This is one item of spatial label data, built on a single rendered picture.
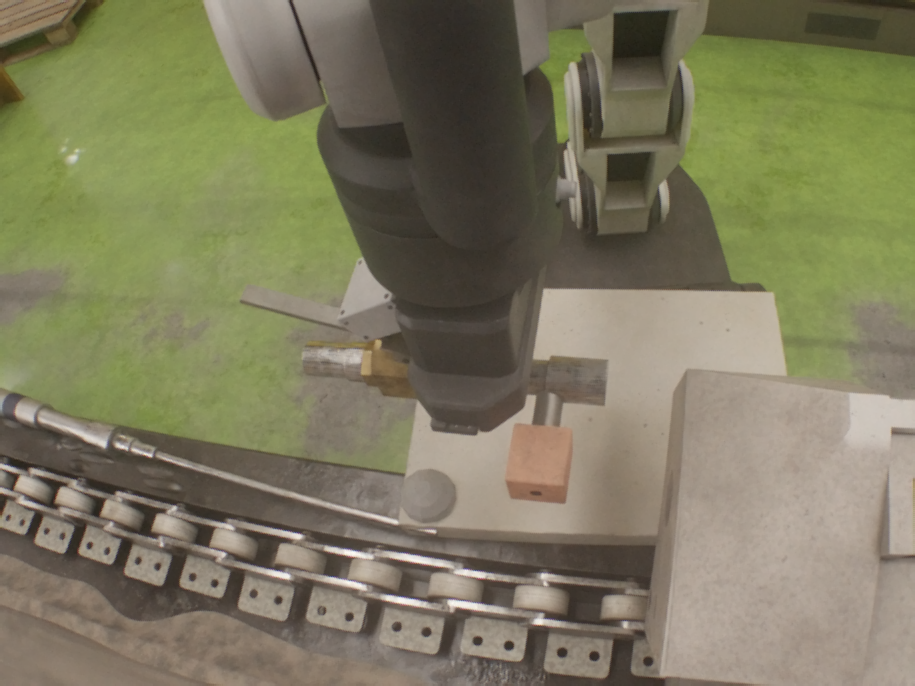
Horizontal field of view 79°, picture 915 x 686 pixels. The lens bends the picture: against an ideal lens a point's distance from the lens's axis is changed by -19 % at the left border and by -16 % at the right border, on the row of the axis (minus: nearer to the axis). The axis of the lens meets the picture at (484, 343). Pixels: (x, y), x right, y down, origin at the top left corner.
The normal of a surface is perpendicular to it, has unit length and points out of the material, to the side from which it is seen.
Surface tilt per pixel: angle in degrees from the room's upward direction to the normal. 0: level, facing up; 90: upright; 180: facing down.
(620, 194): 25
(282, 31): 73
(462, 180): 90
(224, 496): 0
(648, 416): 0
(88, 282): 0
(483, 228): 90
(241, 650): 19
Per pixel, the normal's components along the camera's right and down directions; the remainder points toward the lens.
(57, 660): -0.14, -0.54
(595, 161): 0.02, 0.88
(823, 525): -0.48, -0.15
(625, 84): -0.12, -0.16
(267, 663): -0.01, -0.78
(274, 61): 0.34, 0.76
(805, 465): -0.72, -0.36
